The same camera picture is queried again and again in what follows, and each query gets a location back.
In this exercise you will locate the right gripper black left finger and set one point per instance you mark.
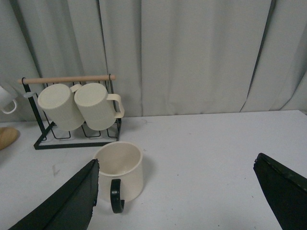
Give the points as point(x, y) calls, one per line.
point(70, 207)

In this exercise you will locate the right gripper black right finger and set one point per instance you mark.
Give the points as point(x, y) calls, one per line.
point(284, 190)

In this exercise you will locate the cream mug black handle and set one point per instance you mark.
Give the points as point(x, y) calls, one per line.
point(120, 173)

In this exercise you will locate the wooden mug tree stand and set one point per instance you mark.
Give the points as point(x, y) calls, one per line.
point(7, 136)

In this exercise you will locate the cream mug right on rack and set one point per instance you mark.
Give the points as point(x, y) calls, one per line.
point(99, 108)

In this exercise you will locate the cream mug on rack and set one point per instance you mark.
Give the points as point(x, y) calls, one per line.
point(99, 108)
point(57, 101)

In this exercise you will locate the cream mug left on rack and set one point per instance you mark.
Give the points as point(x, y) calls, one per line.
point(57, 101)

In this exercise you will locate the white ceramic hanging mug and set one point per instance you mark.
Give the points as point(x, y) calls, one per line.
point(5, 99)

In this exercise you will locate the grey curtain backdrop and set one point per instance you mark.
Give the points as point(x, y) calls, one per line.
point(170, 57)

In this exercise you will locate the black wire mug rack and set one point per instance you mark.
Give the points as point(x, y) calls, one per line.
point(54, 138)

